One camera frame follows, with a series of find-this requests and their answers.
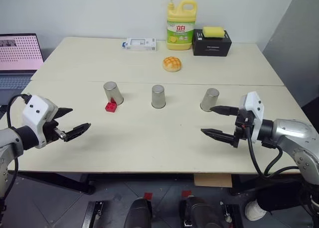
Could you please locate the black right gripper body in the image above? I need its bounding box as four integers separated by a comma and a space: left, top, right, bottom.
232, 108, 256, 148

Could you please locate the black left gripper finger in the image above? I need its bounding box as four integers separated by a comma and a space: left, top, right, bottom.
63, 122, 92, 142
53, 107, 74, 119

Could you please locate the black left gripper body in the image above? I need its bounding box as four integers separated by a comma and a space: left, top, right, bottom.
43, 118, 66, 146

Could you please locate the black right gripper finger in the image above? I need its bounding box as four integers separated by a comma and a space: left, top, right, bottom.
200, 128, 237, 147
210, 105, 239, 116

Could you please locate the upturned metal cup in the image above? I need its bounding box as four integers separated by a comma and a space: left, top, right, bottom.
151, 84, 167, 109
199, 88, 220, 113
103, 81, 125, 106

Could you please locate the red toy building block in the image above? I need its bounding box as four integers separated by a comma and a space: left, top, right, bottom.
105, 97, 119, 113

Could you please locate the brown cardboard piece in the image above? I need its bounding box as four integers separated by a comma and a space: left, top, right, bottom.
193, 173, 233, 188

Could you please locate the black cardboard box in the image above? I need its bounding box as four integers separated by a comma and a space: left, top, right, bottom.
192, 28, 233, 57

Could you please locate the grey laptop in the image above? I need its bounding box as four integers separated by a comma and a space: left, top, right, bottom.
0, 33, 45, 106

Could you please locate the golden bread bun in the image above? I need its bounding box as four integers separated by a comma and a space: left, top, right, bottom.
162, 56, 184, 73

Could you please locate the yellow sponge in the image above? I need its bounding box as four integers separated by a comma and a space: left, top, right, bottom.
201, 26, 226, 39

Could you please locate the dark rounded robot foot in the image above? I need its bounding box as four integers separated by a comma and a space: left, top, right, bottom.
124, 198, 153, 228
179, 196, 230, 228

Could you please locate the white shoe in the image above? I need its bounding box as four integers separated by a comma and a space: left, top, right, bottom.
244, 199, 268, 222

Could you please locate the black trouser leg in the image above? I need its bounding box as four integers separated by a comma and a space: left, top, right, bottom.
256, 185, 313, 212

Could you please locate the yellow detergent pump bottle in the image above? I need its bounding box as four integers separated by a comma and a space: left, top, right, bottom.
163, 0, 198, 51

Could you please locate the white product box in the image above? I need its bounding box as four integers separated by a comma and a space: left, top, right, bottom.
122, 36, 158, 52

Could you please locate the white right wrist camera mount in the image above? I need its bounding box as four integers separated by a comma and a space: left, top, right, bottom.
238, 91, 264, 142

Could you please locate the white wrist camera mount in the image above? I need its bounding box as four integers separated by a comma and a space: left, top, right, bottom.
21, 95, 59, 149
238, 91, 264, 142

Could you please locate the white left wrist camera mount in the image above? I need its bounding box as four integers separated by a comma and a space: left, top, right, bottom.
21, 95, 59, 149

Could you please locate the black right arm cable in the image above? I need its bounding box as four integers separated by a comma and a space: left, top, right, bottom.
245, 124, 301, 178

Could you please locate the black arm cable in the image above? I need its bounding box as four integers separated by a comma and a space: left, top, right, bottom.
6, 94, 31, 196
245, 124, 301, 178

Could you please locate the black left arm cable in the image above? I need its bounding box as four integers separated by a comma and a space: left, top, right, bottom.
6, 94, 31, 196

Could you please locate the black table leg frame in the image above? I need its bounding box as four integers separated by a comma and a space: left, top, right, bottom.
229, 174, 304, 196
7, 171, 96, 195

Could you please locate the metal floor stand bracket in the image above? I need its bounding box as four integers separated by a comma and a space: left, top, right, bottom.
81, 200, 104, 228
220, 200, 244, 228

